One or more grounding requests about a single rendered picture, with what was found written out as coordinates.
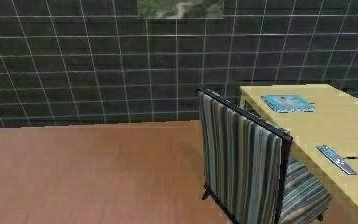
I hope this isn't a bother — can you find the pale yellow wooden table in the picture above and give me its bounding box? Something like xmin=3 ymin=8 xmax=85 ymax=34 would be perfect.
xmin=239 ymin=83 xmax=358 ymax=224

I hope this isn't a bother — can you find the blue book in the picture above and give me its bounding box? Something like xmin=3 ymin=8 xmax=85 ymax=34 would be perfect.
xmin=260 ymin=94 xmax=316 ymax=114

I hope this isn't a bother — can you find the green framed wall picture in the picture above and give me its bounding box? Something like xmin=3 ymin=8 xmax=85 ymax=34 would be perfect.
xmin=136 ymin=0 xmax=225 ymax=20

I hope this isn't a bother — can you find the grey remote control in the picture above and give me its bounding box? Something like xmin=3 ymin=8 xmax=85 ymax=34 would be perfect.
xmin=315 ymin=144 xmax=358 ymax=176

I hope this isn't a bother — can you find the striped upholstered chair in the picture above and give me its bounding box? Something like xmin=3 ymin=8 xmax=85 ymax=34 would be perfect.
xmin=196 ymin=87 xmax=333 ymax=224

